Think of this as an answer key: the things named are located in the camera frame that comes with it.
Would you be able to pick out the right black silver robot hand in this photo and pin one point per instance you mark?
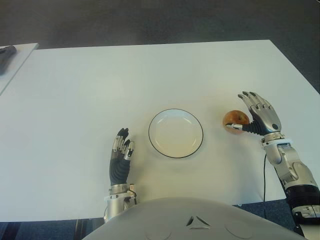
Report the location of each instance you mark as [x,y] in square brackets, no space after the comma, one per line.
[265,117]

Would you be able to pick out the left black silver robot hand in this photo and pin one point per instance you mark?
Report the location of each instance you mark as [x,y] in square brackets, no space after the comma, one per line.
[118,168]

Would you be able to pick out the red yellow apple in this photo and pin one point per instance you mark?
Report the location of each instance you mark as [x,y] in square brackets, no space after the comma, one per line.
[235,118]

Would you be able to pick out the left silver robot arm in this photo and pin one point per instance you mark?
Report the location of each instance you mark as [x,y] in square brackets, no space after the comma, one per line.
[116,202]

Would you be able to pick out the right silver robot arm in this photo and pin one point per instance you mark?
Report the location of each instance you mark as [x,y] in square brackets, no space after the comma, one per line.
[295,170]

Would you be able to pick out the white plate with black rim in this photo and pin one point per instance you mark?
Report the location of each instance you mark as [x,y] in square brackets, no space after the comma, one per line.
[175,133]

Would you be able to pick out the grey robot torso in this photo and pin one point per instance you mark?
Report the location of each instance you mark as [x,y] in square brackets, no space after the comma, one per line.
[195,222]

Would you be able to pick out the black object on side table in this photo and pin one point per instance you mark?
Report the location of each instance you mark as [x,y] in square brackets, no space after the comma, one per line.
[5,58]

